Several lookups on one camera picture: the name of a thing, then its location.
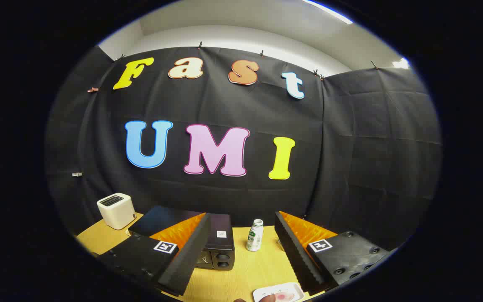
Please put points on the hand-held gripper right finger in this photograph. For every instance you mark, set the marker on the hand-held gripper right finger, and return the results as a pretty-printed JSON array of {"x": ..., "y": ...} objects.
[{"x": 294, "y": 251}]

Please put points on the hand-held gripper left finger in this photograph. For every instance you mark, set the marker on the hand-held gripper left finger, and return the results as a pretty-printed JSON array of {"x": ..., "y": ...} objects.
[{"x": 191, "y": 251}]

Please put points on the glass toaster oven door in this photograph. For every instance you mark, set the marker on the glass toaster oven door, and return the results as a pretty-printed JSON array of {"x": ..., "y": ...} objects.
[{"x": 204, "y": 260}]

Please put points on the black toaster oven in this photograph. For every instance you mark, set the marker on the black toaster oven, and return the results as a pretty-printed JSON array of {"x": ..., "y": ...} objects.
[{"x": 162, "y": 218}]

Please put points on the pink ham slice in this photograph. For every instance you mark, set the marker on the pink ham slice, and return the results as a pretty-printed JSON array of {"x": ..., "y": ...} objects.
[{"x": 284, "y": 296}]

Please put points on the white square plate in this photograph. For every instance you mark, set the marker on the white square plate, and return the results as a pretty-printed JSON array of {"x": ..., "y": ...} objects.
[{"x": 262, "y": 292}]

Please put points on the large black oven knob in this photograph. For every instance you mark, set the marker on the large black oven knob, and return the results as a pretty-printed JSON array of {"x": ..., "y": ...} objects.
[{"x": 222, "y": 256}]

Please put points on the small black oven knob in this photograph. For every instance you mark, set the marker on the small black oven knob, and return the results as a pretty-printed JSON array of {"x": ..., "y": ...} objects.
[{"x": 223, "y": 264}]

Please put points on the white bread toaster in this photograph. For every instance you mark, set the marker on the white bread toaster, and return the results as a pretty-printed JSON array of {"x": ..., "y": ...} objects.
[{"x": 115, "y": 212}]

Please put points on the white bottle green label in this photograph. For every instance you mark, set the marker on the white bottle green label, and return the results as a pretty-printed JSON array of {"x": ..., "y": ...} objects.
[{"x": 254, "y": 239}]

